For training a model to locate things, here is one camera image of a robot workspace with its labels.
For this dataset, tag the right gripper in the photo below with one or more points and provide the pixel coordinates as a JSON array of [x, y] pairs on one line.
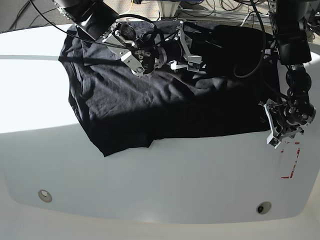
[[174, 51]]

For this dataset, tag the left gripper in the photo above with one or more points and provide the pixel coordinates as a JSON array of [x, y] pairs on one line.
[[285, 119]]

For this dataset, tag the black printed t-shirt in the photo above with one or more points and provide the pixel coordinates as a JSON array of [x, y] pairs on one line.
[[118, 110]]

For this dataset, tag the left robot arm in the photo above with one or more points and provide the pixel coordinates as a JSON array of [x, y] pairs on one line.
[[287, 19]]

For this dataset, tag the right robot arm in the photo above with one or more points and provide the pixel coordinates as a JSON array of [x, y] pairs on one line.
[[141, 54]]

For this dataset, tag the red tape rectangle marking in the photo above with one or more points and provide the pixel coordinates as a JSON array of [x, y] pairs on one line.
[[289, 158]]

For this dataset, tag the right table grommet hole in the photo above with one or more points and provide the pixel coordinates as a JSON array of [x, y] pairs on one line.
[[263, 208]]

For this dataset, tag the table grommet hole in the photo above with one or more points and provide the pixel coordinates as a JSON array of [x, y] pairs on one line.
[[263, 208], [45, 196]]

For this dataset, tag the left table grommet hole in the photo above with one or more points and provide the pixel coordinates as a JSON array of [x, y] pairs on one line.
[[45, 196]]

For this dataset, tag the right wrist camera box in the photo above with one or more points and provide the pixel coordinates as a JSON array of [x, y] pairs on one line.
[[194, 63]]

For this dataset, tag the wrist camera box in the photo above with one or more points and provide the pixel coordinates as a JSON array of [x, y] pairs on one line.
[[273, 141], [194, 63]]

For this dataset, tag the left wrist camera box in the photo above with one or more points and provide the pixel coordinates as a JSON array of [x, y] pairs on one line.
[[273, 141]]

